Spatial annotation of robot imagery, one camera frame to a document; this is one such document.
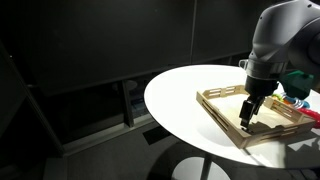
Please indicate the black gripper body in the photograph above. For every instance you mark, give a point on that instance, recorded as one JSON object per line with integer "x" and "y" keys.
{"x": 260, "y": 87}

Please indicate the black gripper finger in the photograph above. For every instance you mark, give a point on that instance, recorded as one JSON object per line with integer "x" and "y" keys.
{"x": 246, "y": 113}
{"x": 258, "y": 106}

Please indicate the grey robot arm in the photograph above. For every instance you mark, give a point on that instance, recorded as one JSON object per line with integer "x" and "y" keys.
{"x": 283, "y": 26}

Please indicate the slatted wooden tray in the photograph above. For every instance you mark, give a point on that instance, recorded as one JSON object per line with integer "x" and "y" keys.
{"x": 266, "y": 118}

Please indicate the green wrist camera box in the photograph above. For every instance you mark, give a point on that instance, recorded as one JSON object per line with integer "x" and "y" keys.
{"x": 296, "y": 83}

